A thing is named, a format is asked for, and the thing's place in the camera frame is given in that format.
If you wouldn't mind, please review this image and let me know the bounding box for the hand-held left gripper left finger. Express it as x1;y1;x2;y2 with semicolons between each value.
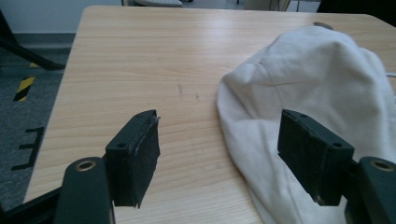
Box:
105;108;162;209

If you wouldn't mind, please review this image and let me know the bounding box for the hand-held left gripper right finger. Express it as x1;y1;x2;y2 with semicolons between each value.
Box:
276;108;356;207

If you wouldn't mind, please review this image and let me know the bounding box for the white hooded sweatshirt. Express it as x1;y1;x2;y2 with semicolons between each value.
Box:
216;25;396;224

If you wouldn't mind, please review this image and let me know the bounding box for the black floor tape marking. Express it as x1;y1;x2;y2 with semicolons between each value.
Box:
11;126;45;172

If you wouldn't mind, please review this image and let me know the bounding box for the yellow black hazard tape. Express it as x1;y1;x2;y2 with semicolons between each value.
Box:
12;76;35;103

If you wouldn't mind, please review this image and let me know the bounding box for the black metal stand leg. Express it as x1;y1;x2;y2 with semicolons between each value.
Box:
0;8;66;71

